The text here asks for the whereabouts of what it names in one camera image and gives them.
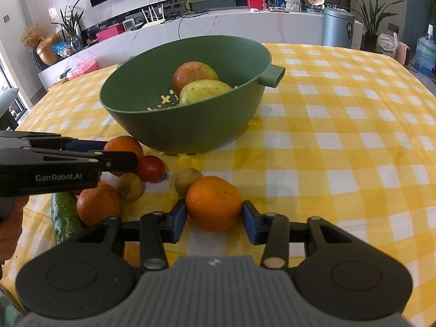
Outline copper vase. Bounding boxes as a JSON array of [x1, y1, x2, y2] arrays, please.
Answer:
[[36, 34, 62, 66]]

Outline dried flowers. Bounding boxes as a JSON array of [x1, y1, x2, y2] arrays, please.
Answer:
[[20, 25, 45, 48]]

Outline small brown round fruit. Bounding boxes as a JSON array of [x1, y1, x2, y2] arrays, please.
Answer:
[[117, 172, 144, 201], [175, 168, 204, 199]]

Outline red-green mango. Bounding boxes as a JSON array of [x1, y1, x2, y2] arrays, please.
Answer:
[[172, 61, 219, 96]]

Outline white plastic bag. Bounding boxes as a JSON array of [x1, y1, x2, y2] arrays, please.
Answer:
[[376, 32, 399, 57]]

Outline green plastic bowl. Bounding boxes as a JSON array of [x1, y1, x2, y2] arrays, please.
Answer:
[[99, 36, 286, 155]]

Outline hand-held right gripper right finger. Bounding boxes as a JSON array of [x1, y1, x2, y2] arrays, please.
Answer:
[[242, 200, 367, 269]]

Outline person's left hand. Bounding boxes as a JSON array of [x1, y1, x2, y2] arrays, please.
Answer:
[[0, 208, 24, 264]]

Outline pink storage case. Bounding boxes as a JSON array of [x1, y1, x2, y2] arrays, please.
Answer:
[[65, 59, 98, 81]]

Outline grey pedal trash can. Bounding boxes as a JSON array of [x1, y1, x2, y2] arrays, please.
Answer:
[[322, 7, 356, 49]]

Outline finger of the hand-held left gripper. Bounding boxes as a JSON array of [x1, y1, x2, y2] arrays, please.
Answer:
[[41, 150, 138, 178], [20, 135, 108, 151]]

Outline yellow-green pear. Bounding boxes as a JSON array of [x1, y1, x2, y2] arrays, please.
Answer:
[[179, 79, 234, 105]]

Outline tall potted plant black pot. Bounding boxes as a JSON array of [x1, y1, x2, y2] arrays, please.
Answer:
[[342, 0, 404, 52]]

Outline green chair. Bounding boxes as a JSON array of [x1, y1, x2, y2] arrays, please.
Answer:
[[0, 88, 19, 110]]

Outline white router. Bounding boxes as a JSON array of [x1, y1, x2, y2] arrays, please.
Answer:
[[140, 5, 166, 29]]

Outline black cable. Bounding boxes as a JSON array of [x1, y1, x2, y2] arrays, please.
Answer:
[[177, 10, 208, 38]]

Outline pink small heater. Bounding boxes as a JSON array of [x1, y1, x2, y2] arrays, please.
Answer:
[[396, 41, 413, 66]]

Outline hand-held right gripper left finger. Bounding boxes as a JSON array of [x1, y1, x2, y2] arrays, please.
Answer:
[[63, 200, 187, 270]]

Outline blue snack bag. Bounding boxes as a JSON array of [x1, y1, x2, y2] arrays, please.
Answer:
[[53, 41, 73, 57]]

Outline yellow checked tablecloth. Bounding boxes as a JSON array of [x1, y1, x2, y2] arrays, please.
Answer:
[[0, 43, 436, 327]]

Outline potted plant in glass vase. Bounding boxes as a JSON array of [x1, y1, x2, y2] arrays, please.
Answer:
[[51, 0, 84, 53]]

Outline blue water jug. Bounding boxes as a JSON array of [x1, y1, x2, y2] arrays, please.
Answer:
[[415, 24, 436, 76]]

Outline pink flat box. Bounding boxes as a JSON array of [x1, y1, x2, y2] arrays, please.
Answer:
[[96, 23, 124, 42]]

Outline green cucumber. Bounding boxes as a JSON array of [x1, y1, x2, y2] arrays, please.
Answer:
[[51, 192, 86, 246]]

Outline red tomato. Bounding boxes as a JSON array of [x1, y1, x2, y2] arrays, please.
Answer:
[[137, 155, 168, 183]]

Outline orange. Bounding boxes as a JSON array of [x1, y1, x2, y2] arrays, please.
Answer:
[[76, 182, 121, 226], [103, 135, 144, 177], [186, 176, 243, 232]]

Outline white marble television console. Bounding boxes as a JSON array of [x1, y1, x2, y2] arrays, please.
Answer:
[[37, 8, 362, 91]]

